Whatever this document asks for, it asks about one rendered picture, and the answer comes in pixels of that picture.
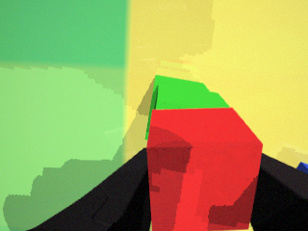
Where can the blue block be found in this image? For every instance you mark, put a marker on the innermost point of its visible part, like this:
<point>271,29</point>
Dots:
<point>303,167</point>

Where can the red block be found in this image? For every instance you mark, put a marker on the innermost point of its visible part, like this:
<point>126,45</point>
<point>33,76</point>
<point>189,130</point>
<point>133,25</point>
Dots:
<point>203,167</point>

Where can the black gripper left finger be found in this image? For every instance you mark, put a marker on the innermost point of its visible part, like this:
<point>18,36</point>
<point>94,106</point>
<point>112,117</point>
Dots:
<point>121,202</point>

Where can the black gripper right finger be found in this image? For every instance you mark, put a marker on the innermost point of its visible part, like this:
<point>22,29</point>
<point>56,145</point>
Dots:
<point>281,198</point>

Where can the green block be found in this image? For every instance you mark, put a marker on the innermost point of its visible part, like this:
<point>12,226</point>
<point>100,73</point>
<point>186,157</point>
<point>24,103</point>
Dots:
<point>172,81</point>
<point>178,97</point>

